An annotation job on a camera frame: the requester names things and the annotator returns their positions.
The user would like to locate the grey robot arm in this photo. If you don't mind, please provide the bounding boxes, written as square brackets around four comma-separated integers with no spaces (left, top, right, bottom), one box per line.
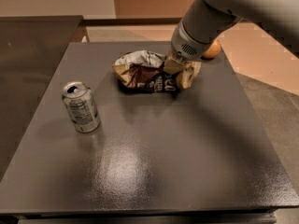
[171,0,299,63]

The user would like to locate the dark side counter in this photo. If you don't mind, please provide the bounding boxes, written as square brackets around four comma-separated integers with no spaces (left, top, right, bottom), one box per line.
[0,15,83,179]

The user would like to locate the silver 7up soda can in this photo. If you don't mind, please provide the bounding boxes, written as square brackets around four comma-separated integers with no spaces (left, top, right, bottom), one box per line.
[62,81,100,133]

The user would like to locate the orange fruit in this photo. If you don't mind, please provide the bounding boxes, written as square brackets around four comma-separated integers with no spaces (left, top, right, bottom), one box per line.
[203,40,221,59]

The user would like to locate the brown chip bag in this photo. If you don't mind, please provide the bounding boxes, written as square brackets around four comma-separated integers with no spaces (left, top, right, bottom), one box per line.
[112,50,201,92]

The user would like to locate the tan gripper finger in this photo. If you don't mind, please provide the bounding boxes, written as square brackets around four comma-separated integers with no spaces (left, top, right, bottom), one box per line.
[163,54,187,75]

